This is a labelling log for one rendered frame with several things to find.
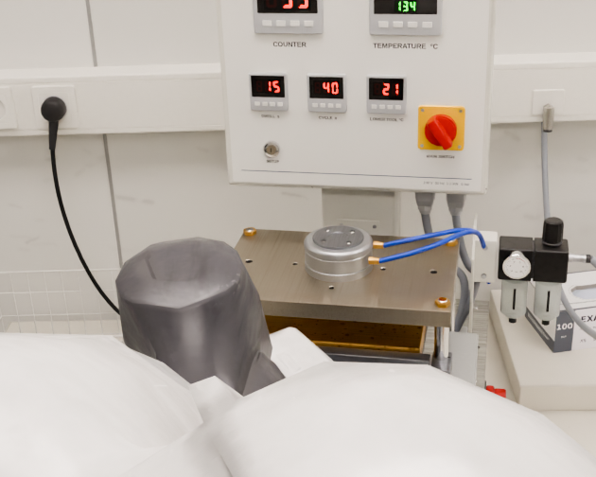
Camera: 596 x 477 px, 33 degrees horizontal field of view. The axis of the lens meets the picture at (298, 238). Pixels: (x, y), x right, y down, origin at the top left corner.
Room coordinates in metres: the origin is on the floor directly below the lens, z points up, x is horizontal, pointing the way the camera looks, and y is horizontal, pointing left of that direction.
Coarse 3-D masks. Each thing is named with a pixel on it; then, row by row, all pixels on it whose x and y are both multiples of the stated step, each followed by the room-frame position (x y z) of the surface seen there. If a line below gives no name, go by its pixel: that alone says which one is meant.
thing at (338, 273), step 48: (240, 240) 1.11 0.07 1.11; (288, 240) 1.11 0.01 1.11; (336, 240) 1.02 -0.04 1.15; (384, 240) 1.09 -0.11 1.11; (432, 240) 1.09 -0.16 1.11; (480, 240) 1.10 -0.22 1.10; (288, 288) 0.98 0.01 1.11; (336, 288) 0.98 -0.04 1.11; (384, 288) 0.97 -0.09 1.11; (432, 288) 0.97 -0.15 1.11
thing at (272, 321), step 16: (272, 320) 1.00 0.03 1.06; (288, 320) 1.00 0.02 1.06; (304, 320) 1.00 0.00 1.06; (320, 320) 1.00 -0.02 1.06; (336, 320) 1.00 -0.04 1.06; (320, 336) 0.96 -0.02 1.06; (336, 336) 0.96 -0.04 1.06; (352, 336) 0.96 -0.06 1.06; (368, 336) 0.96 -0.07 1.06; (384, 336) 0.96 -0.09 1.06; (400, 336) 0.95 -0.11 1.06; (416, 336) 0.95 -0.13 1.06; (416, 352) 0.93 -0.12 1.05
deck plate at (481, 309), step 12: (456, 300) 1.26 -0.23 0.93; (480, 300) 1.25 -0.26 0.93; (456, 312) 1.22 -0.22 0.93; (480, 312) 1.22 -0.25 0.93; (468, 324) 1.19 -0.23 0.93; (480, 324) 1.19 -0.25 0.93; (432, 336) 1.16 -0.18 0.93; (480, 336) 1.16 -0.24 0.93; (432, 348) 1.13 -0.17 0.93; (480, 348) 1.12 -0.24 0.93; (480, 360) 1.10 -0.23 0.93; (480, 372) 1.07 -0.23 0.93; (480, 384) 1.04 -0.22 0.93
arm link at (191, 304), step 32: (160, 256) 0.51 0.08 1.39; (192, 256) 0.51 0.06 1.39; (224, 256) 0.51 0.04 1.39; (128, 288) 0.49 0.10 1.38; (160, 288) 0.49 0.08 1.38; (192, 288) 0.48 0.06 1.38; (224, 288) 0.48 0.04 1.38; (128, 320) 0.49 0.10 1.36; (160, 320) 0.47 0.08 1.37; (192, 320) 0.47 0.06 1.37; (224, 320) 0.48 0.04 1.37; (256, 320) 0.50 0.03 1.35; (160, 352) 0.46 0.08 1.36; (192, 352) 0.46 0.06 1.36; (224, 352) 0.46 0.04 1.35; (256, 352) 0.50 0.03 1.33; (256, 384) 0.46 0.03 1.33
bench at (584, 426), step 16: (80, 320) 1.56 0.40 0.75; (96, 320) 1.56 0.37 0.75; (112, 320) 1.55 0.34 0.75; (496, 336) 1.45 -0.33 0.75; (496, 352) 1.40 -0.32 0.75; (496, 368) 1.35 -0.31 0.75; (496, 384) 1.30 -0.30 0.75; (512, 400) 1.26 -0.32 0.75; (560, 416) 1.21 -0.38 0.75; (576, 416) 1.21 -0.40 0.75; (592, 416) 1.21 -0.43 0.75; (576, 432) 1.17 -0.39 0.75; (592, 432) 1.17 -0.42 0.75; (592, 448) 1.14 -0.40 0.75
